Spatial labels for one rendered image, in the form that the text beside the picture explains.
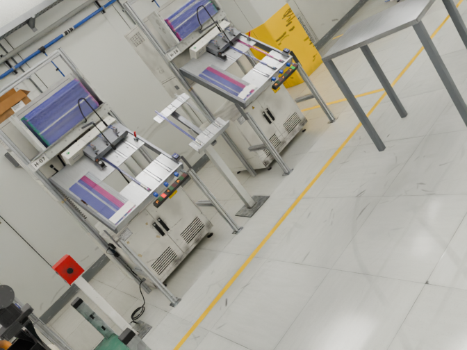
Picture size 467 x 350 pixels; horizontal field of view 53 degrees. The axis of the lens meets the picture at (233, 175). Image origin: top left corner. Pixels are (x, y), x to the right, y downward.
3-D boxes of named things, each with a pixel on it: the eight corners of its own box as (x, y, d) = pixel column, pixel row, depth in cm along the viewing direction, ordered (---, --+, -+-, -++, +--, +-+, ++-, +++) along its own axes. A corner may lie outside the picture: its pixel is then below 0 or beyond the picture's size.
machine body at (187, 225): (218, 230, 399) (172, 176, 379) (161, 294, 368) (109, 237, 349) (183, 228, 454) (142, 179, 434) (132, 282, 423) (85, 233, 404)
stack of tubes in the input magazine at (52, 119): (100, 105, 365) (76, 76, 357) (48, 146, 343) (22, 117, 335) (96, 107, 376) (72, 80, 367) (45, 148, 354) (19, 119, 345)
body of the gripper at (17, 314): (35, 310, 125) (14, 292, 123) (3, 342, 121) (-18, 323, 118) (32, 306, 130) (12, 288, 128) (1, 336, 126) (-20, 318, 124)
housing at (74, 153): (120, 130, 380) (116, 119, 369) (74, 170, 359) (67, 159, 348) (113, 126, 384) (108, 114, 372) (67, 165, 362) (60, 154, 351)
